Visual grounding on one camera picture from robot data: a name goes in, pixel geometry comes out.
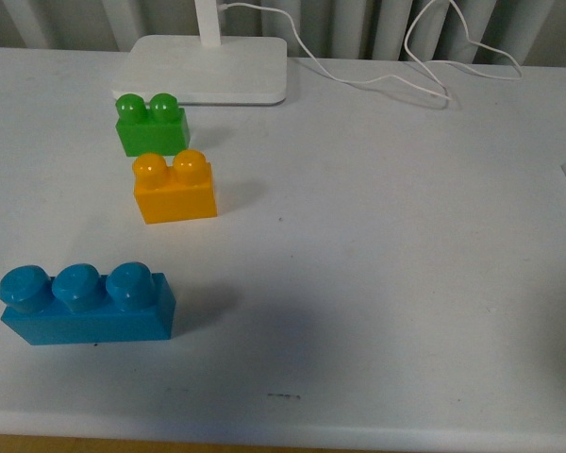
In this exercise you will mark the yellow two-stud block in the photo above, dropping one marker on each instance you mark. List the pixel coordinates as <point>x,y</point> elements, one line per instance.
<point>174,192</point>

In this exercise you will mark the green two-stud block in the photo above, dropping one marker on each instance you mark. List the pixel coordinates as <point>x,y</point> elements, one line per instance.
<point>160,127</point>

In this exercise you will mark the blue three-stud block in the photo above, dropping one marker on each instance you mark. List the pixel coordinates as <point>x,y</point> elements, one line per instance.
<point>81,306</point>

